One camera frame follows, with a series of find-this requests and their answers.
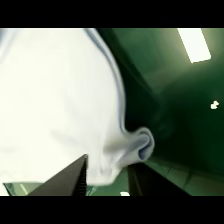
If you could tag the white garment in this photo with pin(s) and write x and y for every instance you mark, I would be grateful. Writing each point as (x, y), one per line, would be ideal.
(56, 100)

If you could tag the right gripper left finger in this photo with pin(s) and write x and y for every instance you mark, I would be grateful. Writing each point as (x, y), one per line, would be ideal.
(68, 180)

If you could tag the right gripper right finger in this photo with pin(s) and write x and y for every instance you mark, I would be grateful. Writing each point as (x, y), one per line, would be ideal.
(150, 183)

